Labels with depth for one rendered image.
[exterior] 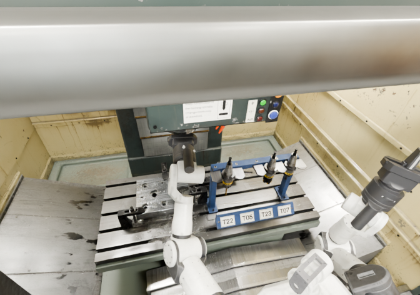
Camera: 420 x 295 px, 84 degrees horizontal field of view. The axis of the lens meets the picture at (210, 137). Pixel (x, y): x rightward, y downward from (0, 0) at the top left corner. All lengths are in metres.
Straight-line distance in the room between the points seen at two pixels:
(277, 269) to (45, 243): 1.28
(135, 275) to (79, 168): 1.07
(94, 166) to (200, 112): 1.60
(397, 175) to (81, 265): 1.51
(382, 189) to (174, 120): 0.65
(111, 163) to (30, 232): 0.79
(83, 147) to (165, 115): 1.54
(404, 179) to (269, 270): 0.86
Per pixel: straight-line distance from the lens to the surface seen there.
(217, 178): 1.11
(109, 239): 1.37
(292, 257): 1.55
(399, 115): 1.40
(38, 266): 1.63
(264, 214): 1.37
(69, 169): 2.28
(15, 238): 1.71
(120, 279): 1.58
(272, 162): 1.16
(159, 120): 0.73
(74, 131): 2.12
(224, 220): 1.31
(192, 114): 0.73
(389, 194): 0.87
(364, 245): 1.64
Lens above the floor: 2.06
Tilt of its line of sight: 39 degrees down
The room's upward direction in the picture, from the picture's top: 3 degrees clockwise
